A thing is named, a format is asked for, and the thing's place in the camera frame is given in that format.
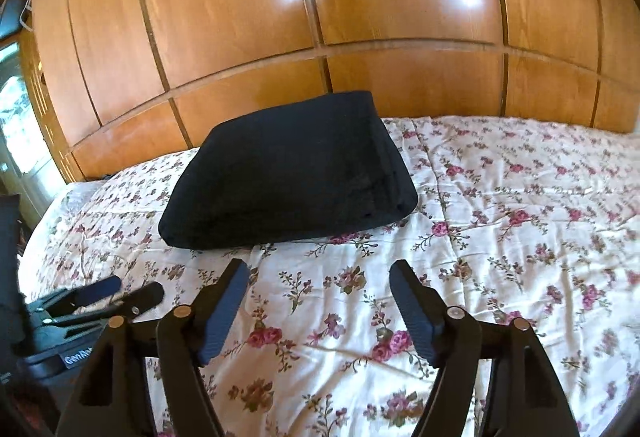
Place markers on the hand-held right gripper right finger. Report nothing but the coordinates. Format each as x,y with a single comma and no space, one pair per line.
415,312

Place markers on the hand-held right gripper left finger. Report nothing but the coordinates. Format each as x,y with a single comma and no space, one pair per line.
225,312

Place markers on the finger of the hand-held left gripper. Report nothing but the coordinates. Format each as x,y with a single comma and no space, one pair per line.
97,292
145,296

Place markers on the black pants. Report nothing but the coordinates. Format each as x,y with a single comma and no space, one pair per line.
290,177

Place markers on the dark cloth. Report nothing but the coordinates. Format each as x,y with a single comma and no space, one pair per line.
10,267

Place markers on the floral bedspread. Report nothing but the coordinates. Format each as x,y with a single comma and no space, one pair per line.
500,217

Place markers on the window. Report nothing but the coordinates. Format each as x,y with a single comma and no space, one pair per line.
20,127

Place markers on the wooden wardrobe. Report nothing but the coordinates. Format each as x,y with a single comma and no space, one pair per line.
225,17

